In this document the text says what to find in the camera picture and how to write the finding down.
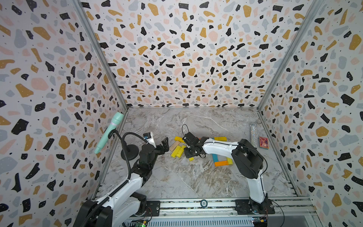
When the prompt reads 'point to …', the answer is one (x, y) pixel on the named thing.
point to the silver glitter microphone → (254, 134)
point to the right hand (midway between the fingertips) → (189, 153)
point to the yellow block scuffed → (220, 138)
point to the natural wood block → (174, 145)
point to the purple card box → (263, 143)
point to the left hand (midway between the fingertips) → (163, 139)
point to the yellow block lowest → (191, 159)
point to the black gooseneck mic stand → (132, 151)
